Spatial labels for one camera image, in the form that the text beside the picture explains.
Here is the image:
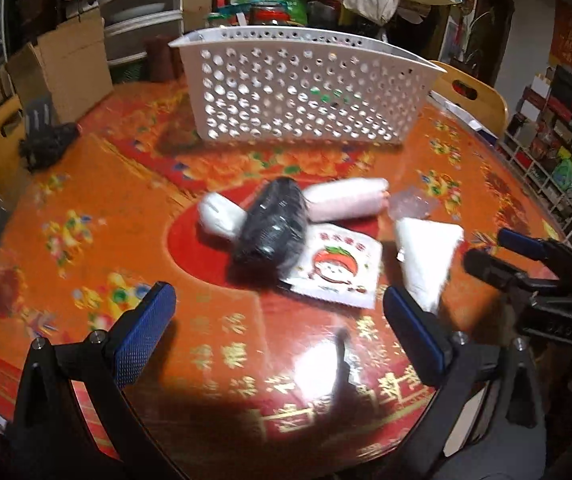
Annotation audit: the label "black cloth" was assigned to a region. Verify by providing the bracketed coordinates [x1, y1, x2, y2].
[231, 178, 313, 282]

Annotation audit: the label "grey plastic drawer unit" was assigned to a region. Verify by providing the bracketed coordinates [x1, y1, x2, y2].
[97, 0, 185, 67]

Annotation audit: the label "dark crumpled cloth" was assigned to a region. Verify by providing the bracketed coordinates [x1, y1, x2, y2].
[18, 121, 83, 172]

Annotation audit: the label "pink towel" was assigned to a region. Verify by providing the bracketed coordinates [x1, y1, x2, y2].
[303, 178, 391, 224]

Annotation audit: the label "large cardboard box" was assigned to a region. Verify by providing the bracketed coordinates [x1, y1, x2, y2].
[6, 9, 115, 124]

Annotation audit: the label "clear crumpled plastic wrapper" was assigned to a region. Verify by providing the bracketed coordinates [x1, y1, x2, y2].
[388, 187, 439, 221]

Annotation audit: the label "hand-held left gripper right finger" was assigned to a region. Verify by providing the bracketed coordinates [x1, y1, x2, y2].
[382, 285, 547, 480]

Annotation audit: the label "white perforated plastic basket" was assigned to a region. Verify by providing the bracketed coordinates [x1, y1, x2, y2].
[168, 26, 449, 147]

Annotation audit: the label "shelf of colourful boxes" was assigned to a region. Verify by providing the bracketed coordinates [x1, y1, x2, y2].
[500, 64, 572, 233]

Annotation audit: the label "white packet with tomato print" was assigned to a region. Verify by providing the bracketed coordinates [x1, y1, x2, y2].
[278, 232, 385, 309]

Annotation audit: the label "small cardboard box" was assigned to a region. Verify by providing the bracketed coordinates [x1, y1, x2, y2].
[181, 0, 215, 32]

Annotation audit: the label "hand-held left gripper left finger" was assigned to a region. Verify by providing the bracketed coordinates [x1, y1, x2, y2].
[8, 281, 191, 480]

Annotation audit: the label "glass jar with red lid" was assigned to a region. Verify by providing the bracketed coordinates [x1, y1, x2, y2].
[247, 2, 289, 29]

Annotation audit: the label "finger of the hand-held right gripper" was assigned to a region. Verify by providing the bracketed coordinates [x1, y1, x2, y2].
[463, 248, 539, 297]
[497, 228, 572, 267]

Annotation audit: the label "red wall hanging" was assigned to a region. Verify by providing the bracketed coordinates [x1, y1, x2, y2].
[548, 0, 572, 77]

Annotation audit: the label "dark red cylinder container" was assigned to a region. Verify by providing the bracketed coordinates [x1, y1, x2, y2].
[145, 35, 185, 82]

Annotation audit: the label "white paper sheets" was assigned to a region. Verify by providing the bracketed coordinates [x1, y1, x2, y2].
[430, 91, 499, 138]

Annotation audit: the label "white cloth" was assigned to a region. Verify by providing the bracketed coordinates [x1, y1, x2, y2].
[197, 192, 249, 239]

